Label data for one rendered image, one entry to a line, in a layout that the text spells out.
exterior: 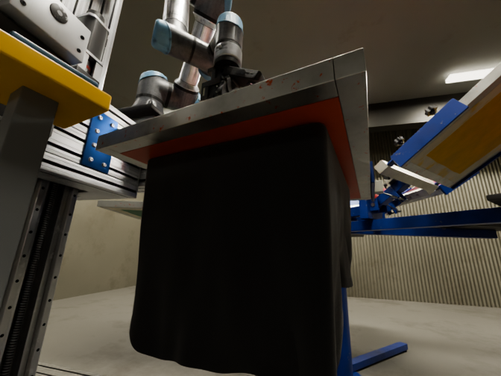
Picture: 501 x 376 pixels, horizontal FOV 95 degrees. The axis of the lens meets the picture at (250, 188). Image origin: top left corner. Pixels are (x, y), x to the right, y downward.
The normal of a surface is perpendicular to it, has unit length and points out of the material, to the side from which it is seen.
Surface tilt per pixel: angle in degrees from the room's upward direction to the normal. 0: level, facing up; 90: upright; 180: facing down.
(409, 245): 90
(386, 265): 90
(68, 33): 90
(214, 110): 90
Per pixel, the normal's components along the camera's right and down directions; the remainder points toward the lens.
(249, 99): -0.46, -0.25
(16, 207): 0.89, -0.10
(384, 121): -0.26, -0.26
